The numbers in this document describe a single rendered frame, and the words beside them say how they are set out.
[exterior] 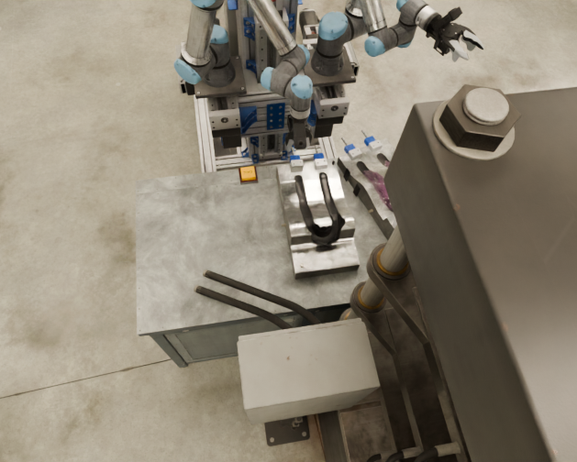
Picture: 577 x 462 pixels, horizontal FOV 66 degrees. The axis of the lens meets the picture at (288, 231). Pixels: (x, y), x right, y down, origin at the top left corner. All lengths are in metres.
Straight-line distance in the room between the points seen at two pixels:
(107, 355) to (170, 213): 1.01
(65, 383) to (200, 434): 0.76
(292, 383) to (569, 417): 0.60
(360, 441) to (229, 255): 0.85
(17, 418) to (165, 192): 1.42
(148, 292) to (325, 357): 0.98
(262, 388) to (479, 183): 0.63
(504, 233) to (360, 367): 0.55
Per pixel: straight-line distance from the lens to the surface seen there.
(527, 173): 0.68
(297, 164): 1.94
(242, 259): 1.85
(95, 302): 2.80
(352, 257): 1.81
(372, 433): 1.74
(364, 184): 1.95
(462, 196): 0.62
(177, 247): 1.91
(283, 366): 1.04
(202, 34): 1.74
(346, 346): 1.06
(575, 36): 4.78
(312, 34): 2.41
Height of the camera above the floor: 2.49
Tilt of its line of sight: 62 degrees down
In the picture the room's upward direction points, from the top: 5 degrees clockwise
